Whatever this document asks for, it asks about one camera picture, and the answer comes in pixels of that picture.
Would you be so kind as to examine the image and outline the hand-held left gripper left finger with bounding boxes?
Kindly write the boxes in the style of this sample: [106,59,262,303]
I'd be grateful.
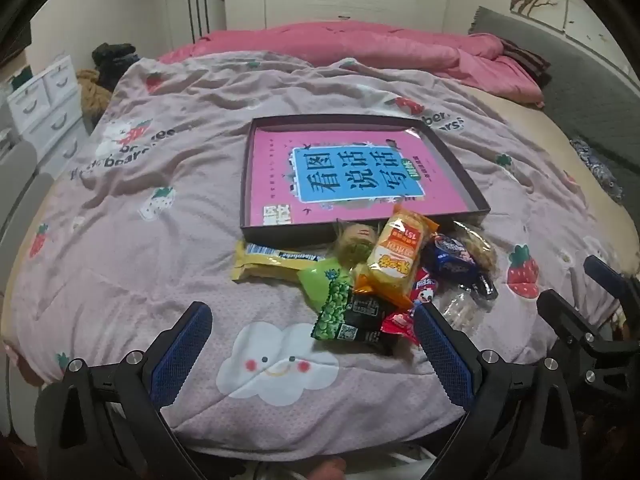
[34,301,213,480]

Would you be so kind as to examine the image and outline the clear brown pastry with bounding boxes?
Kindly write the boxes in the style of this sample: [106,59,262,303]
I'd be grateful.
[452,220,498,276]

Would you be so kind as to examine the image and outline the dark clothes pile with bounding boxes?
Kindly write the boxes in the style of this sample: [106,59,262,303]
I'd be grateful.
[91,42,138,101]

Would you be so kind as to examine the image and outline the blue patterned cloth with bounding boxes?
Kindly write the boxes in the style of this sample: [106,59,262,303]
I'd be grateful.
[570,137,626,201]

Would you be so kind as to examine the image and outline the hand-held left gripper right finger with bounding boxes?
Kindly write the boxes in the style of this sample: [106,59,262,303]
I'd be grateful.
[413,301,583,480]

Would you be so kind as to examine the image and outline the beige bedsheet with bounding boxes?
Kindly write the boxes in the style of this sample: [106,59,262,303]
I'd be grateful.
[465,85,640,281]

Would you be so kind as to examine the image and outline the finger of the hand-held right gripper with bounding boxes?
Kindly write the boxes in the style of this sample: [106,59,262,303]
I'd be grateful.
[537,290,606,356]
[584,255,640,306]

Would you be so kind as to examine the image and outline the long yellow candy packet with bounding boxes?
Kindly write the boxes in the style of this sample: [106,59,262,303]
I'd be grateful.
[231,240,328,283]

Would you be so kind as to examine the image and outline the white drawer cabinet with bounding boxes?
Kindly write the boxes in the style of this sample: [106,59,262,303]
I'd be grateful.
[6,55,91,161]

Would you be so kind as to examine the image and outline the pink book with blue label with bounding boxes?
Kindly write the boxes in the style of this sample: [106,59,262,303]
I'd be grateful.
[248,127,473,226]

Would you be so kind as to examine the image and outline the pink quilt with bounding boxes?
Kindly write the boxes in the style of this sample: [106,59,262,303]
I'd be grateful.
[159,20,545,108]

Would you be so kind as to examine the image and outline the yellow-brown knit cloth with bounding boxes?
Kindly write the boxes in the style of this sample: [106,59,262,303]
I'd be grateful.
[76,69,113,126]

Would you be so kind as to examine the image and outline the red candy packet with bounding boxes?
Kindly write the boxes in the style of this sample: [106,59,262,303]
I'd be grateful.
[381,267,441,346]

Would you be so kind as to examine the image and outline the round green cake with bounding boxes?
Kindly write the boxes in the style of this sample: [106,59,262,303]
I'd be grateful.
[332,219,381,267]

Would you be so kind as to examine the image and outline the dark red striped cloth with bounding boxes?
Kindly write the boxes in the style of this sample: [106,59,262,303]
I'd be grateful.
[500,37,552,88]

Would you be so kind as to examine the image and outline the grey quilted headboard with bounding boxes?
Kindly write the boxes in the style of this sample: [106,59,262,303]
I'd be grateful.
[467,6,640,276]

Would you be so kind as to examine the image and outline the black green pea packet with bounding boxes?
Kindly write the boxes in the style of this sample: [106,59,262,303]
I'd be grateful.
[311,272,401,356]

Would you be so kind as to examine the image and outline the dark shallow cardboard box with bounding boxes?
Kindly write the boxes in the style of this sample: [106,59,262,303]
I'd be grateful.
[239,115,492,245]

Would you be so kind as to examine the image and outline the orange rice cracker packet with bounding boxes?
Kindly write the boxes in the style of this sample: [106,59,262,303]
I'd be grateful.
[352,203,435,311]

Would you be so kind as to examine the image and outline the clear plastic wrapped snack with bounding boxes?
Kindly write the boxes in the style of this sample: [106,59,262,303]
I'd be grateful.
[434,282,488,337]

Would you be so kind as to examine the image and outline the pink strawberry printed blanket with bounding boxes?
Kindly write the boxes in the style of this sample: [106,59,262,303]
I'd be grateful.
[0,55,621,441]

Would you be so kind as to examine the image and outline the coat rack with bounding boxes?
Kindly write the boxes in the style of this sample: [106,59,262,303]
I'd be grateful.
[175,0,226,43]

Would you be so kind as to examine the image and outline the light green snack pouch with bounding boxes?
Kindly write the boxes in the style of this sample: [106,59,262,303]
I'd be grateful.
[297,256,353,313]

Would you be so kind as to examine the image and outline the blue cookie packet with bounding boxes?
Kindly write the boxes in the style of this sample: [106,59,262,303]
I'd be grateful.
[424,232,498,301]

